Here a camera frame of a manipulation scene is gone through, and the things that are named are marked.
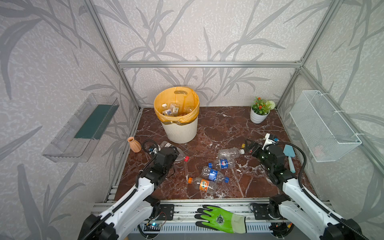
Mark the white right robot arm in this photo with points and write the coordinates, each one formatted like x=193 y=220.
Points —
x=297 y=204

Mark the clear bottle red white label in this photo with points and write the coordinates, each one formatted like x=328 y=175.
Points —
x=181 y=157

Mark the clear acrylic wall shelf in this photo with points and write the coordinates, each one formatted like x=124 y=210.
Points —
x=79 y=137

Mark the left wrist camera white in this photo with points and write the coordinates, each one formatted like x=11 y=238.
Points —
x=153 y=150

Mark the white wire mesh basket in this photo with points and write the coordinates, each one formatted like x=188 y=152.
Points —
x=324 y=130

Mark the Pepsi bottle blue cap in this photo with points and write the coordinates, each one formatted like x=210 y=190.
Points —
x=222 y=164

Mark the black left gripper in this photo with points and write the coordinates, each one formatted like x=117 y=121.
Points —
x=157 y=149

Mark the tall clear white label bottle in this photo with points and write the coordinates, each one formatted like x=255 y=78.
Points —
x=167 y=110

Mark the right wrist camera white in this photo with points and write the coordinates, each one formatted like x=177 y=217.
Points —
x=270 y=139

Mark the white ribbed trash bin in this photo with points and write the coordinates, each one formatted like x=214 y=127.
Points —
x=181 y=134

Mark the crushed bottle blue label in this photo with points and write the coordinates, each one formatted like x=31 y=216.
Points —
x=214 y=175

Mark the light blue spatula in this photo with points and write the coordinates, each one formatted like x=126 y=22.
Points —
x=290 y=153

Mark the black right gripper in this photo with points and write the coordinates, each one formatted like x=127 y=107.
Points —
x=256 y=148

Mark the brown Nescafe coffee bottle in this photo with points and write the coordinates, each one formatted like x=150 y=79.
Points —
x=175 y=109

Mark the yellow plastic bin liner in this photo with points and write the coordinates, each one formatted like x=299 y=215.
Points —
x=188 y=101

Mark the potted plant red flowers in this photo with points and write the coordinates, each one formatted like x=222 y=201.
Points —
x=261 y=109

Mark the orange Fanta bottle front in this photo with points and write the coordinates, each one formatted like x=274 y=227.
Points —
x=206 y=186

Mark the green circuit board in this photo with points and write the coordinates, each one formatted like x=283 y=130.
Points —
x=153 y=227

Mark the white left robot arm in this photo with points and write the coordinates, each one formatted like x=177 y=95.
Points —
x=135 y=206

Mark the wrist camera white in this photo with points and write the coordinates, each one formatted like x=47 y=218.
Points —
x=270 y=139
x=153 y=150

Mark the clear crushed bottle white cap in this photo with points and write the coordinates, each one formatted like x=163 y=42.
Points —
x=230 y=153

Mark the green black work glove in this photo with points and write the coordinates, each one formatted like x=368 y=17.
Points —
x=218 y=219

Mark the terracotta ribbed vase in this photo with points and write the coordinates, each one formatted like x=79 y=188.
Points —
x=135 y=146

